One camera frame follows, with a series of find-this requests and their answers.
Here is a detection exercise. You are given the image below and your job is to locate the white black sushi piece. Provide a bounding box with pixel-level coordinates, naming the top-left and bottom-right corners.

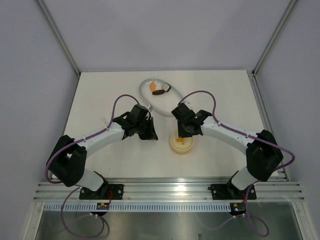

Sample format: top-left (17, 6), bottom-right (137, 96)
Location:
top-left (162, 83), bottom-right (172, 93)

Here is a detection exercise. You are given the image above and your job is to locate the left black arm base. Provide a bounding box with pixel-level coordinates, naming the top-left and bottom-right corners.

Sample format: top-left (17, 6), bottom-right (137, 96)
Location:
top-left (79, 183), bottom-right (124, 200)

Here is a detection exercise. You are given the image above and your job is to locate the aluminium front rail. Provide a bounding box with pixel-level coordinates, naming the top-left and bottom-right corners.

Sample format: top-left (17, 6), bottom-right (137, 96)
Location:
top-left (33, 177), bottom-right (305, 203)

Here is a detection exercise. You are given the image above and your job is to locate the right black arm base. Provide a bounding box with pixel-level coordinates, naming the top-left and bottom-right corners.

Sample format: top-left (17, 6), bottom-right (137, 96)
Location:
top-left (207, 183), bottom-right (257, 200)

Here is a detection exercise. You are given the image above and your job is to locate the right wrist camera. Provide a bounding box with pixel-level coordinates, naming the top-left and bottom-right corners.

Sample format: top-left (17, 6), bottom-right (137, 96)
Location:
top-left (171, 102), bottom-right (195, 123)

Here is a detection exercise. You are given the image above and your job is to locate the white slotted cable duct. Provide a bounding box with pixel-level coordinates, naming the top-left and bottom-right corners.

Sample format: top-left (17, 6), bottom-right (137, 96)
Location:
top-left (44, 202), bottom-right (231, 213)

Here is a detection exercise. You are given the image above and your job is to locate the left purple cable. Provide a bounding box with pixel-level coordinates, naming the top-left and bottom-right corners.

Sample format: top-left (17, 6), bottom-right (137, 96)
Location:
top-left (44, 94), bottom-right (141, 237)

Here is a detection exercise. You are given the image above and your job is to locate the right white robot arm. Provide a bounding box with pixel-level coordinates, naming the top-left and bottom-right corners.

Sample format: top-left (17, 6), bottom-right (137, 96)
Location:
top-left (171, 105), bottom-right (284, 200)

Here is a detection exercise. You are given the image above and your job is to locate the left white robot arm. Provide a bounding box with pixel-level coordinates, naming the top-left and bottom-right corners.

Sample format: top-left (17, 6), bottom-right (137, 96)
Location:
top-left (45, 112), bottom-right (158, 199)

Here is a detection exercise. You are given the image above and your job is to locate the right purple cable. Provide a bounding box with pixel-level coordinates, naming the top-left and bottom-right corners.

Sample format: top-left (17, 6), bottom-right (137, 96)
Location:
top-left (177, 90), bottom-right (296, 237)

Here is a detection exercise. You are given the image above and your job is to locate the purple cable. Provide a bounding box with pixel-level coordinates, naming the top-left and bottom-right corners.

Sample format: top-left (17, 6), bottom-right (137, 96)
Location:
top-left (44, 94), bottom-right (141, 237)
top-left (177, 90), bottom-right (296, 237)

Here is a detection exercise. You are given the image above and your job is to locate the round cream lunch box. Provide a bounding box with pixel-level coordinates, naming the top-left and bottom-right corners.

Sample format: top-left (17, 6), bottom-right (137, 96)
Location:
top-left (169, 131), bottom-right (195, 155)

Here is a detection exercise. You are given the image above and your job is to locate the dark brown food piece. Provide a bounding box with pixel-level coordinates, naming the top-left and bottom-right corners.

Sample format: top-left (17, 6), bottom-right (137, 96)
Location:
top-left (152, 89), bottom-right (165, 96)

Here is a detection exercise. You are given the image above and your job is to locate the left aluminium frame post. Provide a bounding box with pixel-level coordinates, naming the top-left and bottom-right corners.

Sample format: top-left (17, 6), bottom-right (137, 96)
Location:
top-left (36, 0), bottom-right (81, 76)

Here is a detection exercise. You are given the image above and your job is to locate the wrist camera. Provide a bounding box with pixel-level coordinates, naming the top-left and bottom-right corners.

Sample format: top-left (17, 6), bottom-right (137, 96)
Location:
top-left (171, 102), bottom-right (195, 123)
top-left (130, 104), bottom-right (152, 121)

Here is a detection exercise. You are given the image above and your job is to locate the right aluminium frame post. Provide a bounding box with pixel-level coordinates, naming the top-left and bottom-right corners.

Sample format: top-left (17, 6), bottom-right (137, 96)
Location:
top-left (251, 0), bottom-right (300, 76)

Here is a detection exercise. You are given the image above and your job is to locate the aluminium frame post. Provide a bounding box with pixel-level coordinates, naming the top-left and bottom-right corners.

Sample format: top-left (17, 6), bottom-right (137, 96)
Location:
top-left (36, 0), bottom-right (81, 76)
top-left (251, 0), bottom-right (300, 76)

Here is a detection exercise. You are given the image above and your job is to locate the white oval plate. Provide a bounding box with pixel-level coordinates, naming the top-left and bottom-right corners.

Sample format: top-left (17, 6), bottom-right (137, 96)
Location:
top-left (138, 78), bottom-right (183, 117)

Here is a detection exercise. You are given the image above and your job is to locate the orange food piece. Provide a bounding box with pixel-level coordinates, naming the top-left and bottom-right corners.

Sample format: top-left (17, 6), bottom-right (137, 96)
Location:
top-left (149, 81), bottom-right (157, 92)

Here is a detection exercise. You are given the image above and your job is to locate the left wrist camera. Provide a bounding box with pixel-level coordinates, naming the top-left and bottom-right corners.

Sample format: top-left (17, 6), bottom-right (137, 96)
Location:
top-left (130, 104), bottom-right (152, 121)

